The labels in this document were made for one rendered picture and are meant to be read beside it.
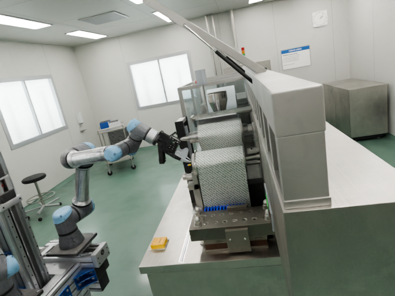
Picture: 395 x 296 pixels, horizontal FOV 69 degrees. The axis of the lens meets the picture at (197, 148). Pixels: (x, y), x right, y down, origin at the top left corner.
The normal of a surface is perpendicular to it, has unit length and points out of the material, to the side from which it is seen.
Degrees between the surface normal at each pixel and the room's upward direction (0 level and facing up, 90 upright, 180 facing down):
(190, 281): 90
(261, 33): 90
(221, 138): 92
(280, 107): 90
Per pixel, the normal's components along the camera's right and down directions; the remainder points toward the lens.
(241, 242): -0.13, 0.29
